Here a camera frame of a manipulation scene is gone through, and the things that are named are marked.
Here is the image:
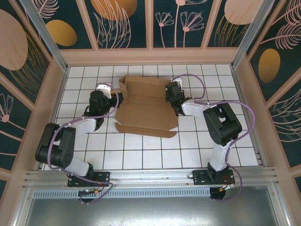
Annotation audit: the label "grey slotted cable duct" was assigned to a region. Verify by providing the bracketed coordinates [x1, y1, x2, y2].
[32, 187, 212, 199]

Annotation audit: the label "aluminium frame post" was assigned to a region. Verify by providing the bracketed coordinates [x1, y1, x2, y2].
[230, 0, 276, 69]
[19, 0, 71, 73]

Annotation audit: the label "grey metal sheet panel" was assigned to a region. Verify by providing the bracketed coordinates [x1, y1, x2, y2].
[13, 185, 291, 226]

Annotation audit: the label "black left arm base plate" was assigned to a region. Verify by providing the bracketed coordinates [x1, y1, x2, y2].
[67, 171, 111, 188]

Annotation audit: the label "red and yellow power wires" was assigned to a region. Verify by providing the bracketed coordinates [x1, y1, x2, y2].
[220, 176, 236, 191]
[79, 181, 105, 196]

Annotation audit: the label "aluminium mounting rail beam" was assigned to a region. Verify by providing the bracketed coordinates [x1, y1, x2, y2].
[22, 166, 281, 189]

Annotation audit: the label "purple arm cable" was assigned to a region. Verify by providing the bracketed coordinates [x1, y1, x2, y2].
[48, 81, 116, 206]
[174, 73, 256, 203]

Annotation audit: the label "brown cardboard paper box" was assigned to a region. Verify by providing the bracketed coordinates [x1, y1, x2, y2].
[114, 74, 179, 139]

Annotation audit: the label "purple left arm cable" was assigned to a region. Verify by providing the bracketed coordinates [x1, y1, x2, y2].
[48, 81, 116, 206]

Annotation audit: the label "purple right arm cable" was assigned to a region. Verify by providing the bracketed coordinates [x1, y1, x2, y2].
[174, 73, 256, 203]

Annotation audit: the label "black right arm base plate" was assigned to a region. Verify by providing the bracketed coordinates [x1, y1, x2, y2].
[191, 169, 236, 186]

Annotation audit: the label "aluminium table side rail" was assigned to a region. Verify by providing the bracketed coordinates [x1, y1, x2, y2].
[230, 66, 268, 169]
[36, 66, 70, 170]

